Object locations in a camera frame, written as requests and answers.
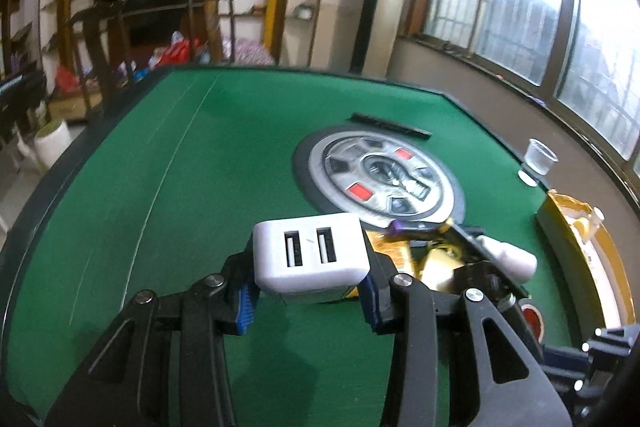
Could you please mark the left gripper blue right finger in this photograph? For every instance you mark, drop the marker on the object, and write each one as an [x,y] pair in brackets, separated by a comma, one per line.
[373,296]

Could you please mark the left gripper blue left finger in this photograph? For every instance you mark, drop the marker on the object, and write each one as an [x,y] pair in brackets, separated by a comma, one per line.
[246,305]

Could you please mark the white USB charger block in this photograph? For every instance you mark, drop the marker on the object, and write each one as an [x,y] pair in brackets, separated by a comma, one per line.
[316,258]

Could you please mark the purple capped black marker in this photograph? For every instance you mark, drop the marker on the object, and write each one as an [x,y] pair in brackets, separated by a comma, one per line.
[418,229]

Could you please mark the black electrical tape roll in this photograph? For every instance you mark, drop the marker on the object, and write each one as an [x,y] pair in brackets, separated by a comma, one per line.
[533,317]

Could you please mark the black plastic fan-shaped part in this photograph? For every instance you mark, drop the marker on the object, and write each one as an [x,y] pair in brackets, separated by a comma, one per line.
[485,277]

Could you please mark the small white pill bottle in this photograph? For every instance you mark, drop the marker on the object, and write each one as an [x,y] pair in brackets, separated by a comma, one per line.
[593,223]

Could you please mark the cream yellow plastic case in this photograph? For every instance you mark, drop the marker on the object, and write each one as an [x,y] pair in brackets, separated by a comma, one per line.
[437,271]

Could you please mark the crumpled yellow paper bag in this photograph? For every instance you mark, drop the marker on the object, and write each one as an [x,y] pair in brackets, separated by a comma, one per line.
[408,254]

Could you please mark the yellow taped white tray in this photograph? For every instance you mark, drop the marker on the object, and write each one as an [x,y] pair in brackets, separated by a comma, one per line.
[594,271]

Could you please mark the round mahjong table control panel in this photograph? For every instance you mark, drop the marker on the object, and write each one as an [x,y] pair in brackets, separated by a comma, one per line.
[378,175]

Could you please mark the white bottle red text label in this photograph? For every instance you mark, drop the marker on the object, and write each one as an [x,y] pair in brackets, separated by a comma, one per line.
[520,264]

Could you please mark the clear plastic water cup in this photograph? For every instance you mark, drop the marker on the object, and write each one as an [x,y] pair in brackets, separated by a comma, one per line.
[537,162]

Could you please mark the red plastic bag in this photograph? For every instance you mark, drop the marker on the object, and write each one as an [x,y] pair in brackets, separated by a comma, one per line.
[180,52]

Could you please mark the tall beige air conditioner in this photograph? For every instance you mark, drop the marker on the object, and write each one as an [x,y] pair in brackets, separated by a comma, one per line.
[375,37]

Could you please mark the wooden chair centre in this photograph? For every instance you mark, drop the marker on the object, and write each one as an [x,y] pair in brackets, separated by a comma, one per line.
[213,31]

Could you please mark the wooden chair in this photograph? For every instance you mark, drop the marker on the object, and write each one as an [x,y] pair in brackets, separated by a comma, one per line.
[91,20]
[213,31]

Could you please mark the wooden chair left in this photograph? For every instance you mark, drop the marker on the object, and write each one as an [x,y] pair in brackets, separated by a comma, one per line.
[91,20]

